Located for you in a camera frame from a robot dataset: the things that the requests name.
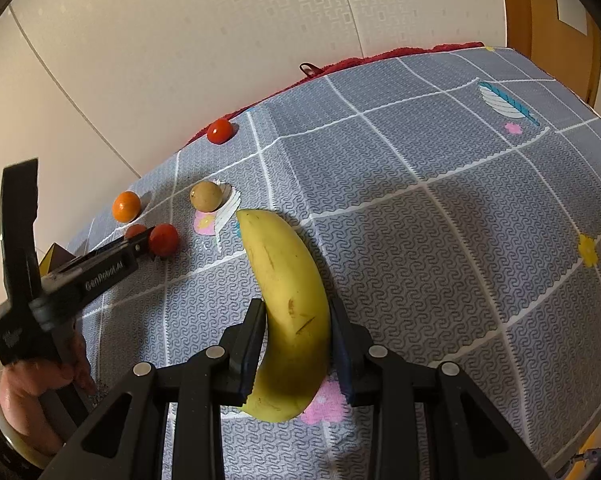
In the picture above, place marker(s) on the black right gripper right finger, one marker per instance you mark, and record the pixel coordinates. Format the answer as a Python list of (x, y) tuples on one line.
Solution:
[(425, 419)]

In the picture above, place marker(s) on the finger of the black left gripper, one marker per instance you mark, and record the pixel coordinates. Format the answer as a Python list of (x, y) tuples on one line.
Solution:
[(99, 269)]

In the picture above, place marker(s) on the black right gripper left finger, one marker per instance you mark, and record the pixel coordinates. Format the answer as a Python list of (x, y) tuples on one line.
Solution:
[(124, 437)]

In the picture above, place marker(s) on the red cherry tomato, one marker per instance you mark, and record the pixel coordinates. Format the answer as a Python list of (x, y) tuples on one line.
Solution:
[(220, 131), (164, 240), (134, 230)]

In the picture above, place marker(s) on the small brown longan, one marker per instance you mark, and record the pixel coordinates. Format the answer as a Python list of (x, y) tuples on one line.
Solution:
[(206, 196)]

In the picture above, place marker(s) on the yellow banana with long stem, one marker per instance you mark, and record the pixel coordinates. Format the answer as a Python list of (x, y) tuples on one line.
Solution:
[(296, 359)]

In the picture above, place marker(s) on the person's left hand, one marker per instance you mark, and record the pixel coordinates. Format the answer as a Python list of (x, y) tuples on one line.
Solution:
[(22, 384)]

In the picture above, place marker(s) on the gold tin tray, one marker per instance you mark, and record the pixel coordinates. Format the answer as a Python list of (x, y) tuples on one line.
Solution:
[(54, 258)]

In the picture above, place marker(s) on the small orange kumquat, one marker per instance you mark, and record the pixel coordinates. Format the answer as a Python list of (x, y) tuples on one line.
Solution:
[(126, 207)]

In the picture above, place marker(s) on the blue checked tablecloth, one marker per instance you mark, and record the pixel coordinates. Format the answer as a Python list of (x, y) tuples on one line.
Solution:
[(452, 201)]

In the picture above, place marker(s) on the black binder clip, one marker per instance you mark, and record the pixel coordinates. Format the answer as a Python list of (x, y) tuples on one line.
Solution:
[(310, 70)]

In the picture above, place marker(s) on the wooden door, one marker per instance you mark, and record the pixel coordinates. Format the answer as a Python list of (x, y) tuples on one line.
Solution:
[(560, 37)]

